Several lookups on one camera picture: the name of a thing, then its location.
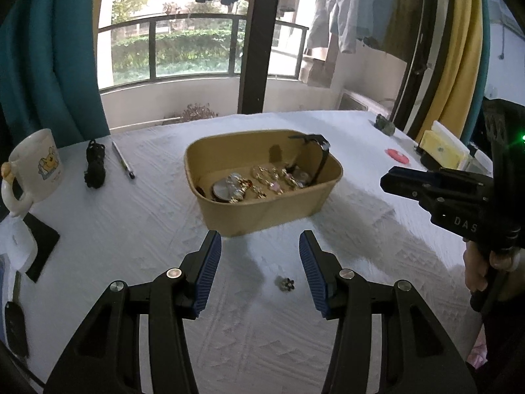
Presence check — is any white balcony unit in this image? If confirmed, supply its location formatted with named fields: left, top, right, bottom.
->
left=337, top=88, right=370, bottom=112

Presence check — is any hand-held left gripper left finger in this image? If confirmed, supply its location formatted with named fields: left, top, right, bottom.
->
left=43, top=230, right=223, bottom=394

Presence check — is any black cable bundle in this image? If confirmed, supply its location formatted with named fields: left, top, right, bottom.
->
left=84, top=140, right=106, bottom=189

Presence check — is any cardboard box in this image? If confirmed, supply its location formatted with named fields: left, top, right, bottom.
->
left=299, top=47, right=339, bottom=89

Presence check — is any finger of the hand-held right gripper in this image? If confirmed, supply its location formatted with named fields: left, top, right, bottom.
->
left=441, top=170, right=495, bottom=187
left=381, top=166, right=493, bottom=251

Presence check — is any white jar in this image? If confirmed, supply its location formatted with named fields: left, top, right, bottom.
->
left=468, top=148, right=494, bottom=175

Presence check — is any tan paper box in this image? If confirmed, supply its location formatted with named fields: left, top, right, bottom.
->
left=183, top=129, right=344, bottom=237

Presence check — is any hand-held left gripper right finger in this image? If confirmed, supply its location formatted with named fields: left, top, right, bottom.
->
left=299, top=230, right=478, bottom=394

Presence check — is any round white dial watch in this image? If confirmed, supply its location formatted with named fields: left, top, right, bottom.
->
left=211, top=181, right=239, bottom=204

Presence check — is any flat red object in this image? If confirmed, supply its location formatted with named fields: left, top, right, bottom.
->
left=384, top=148, right=411, bottom=165

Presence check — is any narrow teal curtain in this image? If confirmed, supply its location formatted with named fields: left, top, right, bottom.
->
left=461, top=0, right=492, bottom=144

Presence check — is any yellow curtain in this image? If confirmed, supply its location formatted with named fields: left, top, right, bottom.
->
left=414, top=0, right=482, bottom=144

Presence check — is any person's right hand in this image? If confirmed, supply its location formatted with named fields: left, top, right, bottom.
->
left=463, top=246, right=521, bottom=296

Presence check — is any gold pink bead bracelet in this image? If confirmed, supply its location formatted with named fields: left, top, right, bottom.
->
left=251, top=165, right=309, bottom=194

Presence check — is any black door frame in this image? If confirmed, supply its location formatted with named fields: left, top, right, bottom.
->
left=391, top=0, right=456, bottom=132

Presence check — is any blue hanging shirt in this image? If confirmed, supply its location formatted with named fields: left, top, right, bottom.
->
left=357, top=0, right=396, bottom=46

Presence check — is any black balcony railing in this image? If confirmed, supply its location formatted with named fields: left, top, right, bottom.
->
left=97, top=13, right=309, bottom=91

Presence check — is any light grey hanging shirt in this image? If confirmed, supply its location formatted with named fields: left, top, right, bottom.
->
left=305, top=0, right=362, bottom=55

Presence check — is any black window post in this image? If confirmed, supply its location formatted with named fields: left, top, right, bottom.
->
left=239, top=0, right=284, bottom=114

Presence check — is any wide teal curtain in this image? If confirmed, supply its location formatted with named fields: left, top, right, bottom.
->
left=0, top=0, right=111, bottom=148

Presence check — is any black square pad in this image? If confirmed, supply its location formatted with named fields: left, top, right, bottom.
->
left=22, top=213, right=60, bottom=283

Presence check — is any cream cartoon bear mug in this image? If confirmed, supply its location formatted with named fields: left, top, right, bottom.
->
left=0, top=128, right=64, bottom=217

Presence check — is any small white device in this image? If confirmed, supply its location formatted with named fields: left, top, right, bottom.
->
left=0, top=217, right=38, bottom=272

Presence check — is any silver black pen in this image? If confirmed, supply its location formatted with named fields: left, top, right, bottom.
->
left=112, top=141, right=136, bottom=180

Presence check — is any yellow box in black holder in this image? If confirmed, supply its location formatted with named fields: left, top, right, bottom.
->
left=415, top=120, right=470, bottom=171

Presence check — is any black car key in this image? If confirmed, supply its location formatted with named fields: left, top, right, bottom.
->
left=4, top=301, right=29, bottom=358

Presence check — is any dried potted plant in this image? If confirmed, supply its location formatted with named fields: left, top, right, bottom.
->
left=179, top=103, right=218, bottom=123

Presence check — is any black strap wristwatch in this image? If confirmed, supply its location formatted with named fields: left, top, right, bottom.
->
left=288, top=132, right=331, bottom=185

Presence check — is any dark olive hanging garment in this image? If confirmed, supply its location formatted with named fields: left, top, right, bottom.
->
left=383, top=0, right=423, bottom=62

